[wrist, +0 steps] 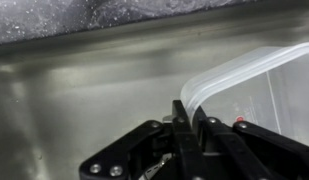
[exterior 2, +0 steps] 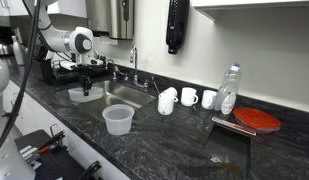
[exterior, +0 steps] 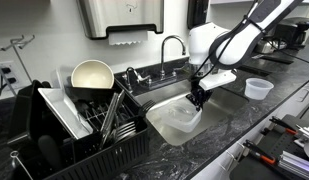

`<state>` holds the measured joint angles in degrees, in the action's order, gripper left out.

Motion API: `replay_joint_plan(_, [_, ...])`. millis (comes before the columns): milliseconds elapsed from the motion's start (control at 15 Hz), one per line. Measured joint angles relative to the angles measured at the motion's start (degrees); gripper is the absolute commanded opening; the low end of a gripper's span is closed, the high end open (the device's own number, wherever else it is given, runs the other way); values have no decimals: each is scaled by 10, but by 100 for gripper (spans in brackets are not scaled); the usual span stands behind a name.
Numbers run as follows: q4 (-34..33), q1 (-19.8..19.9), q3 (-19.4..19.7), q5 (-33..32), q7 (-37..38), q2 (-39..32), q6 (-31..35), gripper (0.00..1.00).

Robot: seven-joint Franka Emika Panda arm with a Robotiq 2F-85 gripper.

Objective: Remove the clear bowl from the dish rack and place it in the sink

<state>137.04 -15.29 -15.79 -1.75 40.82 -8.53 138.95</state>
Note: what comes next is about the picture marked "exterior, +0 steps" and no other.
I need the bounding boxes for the white upper cabinet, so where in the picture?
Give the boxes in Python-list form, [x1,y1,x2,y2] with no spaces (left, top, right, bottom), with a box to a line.
[210,0,309,5]

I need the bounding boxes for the aluminium extrusion bar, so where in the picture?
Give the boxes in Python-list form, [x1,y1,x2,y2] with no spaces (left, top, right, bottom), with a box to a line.
[278,150,309,180]

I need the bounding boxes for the chrome gooseneck faucet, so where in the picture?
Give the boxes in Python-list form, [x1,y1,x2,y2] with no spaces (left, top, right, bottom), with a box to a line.
[150,34,190,83]

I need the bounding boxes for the black utensil handle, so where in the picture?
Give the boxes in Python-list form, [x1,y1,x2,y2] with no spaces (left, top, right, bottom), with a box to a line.
[37,134,64,171]

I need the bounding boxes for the black power cable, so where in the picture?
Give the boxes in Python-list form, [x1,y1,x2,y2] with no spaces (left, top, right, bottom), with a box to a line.
[277,46,309,68]

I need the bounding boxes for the steel paper towel dispenser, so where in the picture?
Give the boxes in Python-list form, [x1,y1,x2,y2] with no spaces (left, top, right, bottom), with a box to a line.
[76,0,165,41]

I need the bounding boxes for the small chrome side faucet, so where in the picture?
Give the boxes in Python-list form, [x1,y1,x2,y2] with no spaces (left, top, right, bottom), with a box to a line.
[122,66,152,93]

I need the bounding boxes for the white wall outlet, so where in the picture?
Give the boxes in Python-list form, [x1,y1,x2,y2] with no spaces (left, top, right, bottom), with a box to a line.
[0,60,20,90]

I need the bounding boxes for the clear rectangular plastic container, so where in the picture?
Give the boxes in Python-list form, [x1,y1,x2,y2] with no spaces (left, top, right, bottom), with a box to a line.
[156,97,203,134]

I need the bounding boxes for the stainless steel sink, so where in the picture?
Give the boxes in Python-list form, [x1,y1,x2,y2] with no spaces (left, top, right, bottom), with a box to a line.
[135,77,250,147]

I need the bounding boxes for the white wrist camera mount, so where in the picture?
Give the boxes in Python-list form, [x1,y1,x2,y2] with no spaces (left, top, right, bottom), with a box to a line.
[198,69,238,92]

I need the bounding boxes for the white paper towel sheet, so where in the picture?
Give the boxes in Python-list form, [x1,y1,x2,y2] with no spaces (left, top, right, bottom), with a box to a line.
[108,30,149,47]

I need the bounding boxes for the pink bowl with cream inside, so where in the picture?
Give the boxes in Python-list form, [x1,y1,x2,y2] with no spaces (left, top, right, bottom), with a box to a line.
[70,59,115,90]

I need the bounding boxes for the round clear plastic tub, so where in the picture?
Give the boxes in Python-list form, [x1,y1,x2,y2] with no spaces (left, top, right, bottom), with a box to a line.
[244,77,275,101]

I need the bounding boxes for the metal wire stand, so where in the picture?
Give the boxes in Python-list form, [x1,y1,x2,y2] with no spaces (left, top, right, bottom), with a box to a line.
[0,34,37,98]

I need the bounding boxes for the black coffee maker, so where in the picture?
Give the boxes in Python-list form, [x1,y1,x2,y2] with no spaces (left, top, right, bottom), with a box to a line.
[271,16,309,48]

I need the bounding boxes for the black wall soap dispenser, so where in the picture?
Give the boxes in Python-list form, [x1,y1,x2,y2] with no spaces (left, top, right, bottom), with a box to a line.
[186,0,210,30]

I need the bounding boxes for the black plastic fork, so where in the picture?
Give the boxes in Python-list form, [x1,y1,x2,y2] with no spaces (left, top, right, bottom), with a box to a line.
[138,99,157,118]

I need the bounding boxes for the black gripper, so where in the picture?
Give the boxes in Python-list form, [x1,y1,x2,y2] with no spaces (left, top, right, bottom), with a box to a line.
[186,79,214,113]

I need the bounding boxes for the dark flat mat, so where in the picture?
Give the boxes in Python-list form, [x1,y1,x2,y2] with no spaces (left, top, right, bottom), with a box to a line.
[260,52,295,65]

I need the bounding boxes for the white base cabinet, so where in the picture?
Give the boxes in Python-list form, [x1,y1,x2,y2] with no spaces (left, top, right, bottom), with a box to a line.
[190,78,309,180]

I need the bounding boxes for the stainless steel kettle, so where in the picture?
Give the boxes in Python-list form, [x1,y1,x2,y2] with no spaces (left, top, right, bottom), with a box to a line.
[259,39,288,55]

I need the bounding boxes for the black dish rack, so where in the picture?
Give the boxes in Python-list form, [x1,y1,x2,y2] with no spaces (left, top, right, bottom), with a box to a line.
[7,79,150,180]

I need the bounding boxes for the steel fork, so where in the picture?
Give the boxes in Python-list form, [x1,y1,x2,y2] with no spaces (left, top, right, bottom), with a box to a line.
[115,129,139,143]
[115,120,138,134]

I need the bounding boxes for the black clamp with orange trigger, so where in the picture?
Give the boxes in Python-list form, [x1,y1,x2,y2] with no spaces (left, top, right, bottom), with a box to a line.
[268,116,299,136]
[242,139,277,165]

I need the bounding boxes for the white rectangular tray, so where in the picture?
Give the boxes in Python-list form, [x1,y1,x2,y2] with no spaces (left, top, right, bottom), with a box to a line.
[37,87,94,141]

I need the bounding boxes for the steel tongs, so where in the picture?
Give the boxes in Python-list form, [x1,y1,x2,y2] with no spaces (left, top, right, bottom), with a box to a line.
[99,89,126,150]

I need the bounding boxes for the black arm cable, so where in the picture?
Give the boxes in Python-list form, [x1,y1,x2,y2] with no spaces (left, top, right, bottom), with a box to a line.
[190,0,267,81]

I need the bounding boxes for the black cart top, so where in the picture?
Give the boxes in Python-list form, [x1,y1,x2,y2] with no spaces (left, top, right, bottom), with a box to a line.
[228,114,309,180]

